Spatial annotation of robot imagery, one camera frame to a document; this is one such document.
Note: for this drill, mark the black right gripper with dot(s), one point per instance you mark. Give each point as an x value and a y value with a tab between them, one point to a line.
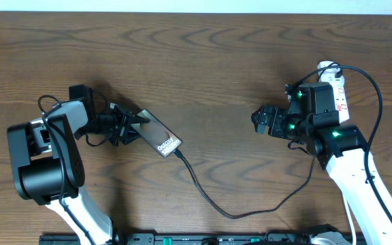
278	115

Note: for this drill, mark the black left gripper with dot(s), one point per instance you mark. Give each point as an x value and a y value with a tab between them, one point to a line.
123	119

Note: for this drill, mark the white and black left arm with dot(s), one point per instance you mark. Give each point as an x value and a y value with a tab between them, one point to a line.
47	166

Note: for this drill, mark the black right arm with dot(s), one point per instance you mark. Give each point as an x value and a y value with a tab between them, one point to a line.
312	118

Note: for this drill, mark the white USB charger adapter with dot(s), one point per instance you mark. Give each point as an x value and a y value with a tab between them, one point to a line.
333	76

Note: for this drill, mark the white power strip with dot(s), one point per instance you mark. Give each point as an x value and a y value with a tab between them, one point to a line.
339	95

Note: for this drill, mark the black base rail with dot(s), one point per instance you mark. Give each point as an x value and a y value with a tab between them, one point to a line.
166	239

